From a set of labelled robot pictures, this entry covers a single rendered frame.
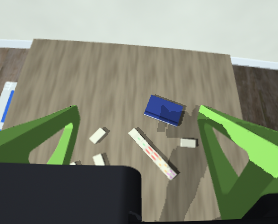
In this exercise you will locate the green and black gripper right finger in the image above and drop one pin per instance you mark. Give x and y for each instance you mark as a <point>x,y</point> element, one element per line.
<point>236,195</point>

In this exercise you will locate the blue flat rectangular pad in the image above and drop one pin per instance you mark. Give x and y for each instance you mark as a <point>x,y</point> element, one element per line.
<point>163,110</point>

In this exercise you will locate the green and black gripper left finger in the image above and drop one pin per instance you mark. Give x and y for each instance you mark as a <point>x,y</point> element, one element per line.
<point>17,142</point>

